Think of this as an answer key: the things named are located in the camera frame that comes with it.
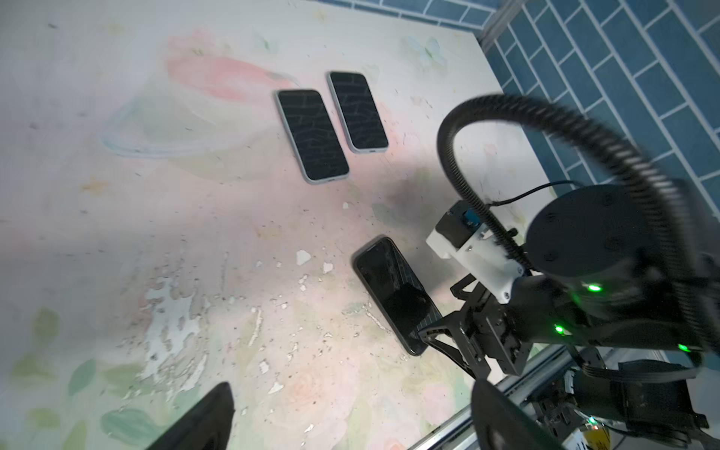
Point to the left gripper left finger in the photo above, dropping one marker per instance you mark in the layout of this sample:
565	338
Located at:
205	426

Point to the white phone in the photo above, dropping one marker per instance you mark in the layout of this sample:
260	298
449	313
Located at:
396	291

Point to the black phone screen up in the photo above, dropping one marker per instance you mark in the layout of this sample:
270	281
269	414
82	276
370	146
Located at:
312	135

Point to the blue phone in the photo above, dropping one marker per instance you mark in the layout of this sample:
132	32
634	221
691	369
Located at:
358	112

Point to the aluminium front rail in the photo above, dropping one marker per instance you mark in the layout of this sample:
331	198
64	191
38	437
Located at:
458	431

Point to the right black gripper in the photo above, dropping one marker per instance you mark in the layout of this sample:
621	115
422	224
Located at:
481	329

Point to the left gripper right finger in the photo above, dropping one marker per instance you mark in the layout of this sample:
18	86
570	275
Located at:
500	424

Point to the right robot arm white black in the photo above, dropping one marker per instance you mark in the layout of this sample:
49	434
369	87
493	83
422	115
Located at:
596	284

